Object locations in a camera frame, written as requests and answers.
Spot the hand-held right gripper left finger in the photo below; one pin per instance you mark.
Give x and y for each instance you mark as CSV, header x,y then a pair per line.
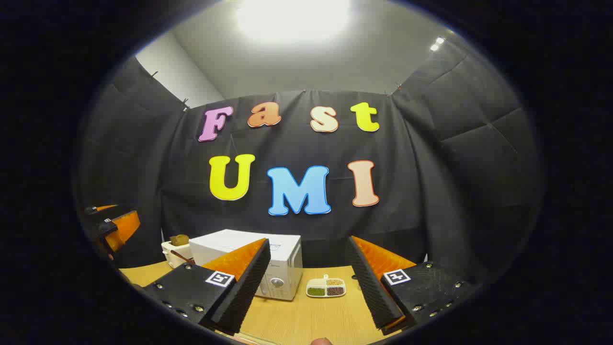
x,y
249,282

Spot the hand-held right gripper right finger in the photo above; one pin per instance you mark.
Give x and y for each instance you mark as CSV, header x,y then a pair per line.
x,y
371,287

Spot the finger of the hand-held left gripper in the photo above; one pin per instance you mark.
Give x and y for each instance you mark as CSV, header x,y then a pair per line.
x,y
103,208
125,227

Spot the white microwave oven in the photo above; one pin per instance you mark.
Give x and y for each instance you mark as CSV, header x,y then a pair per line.
x,y
287,258

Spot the divided white dish of beans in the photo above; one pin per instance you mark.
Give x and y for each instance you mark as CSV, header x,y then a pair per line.
x,y
325,287

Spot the white toaster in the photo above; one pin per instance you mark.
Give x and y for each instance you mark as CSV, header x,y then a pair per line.
x,y
168,254

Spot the brown bread slice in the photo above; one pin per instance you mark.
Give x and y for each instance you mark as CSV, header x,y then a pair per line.
x,y
179,240

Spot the brown wooden spoon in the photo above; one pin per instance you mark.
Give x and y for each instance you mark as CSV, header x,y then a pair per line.
x,y
182,257

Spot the small ceiling spotlight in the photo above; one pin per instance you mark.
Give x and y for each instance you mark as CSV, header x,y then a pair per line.
x,y
437,44

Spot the ceiling light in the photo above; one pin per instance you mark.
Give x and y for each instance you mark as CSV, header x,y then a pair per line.
x,y
292,19

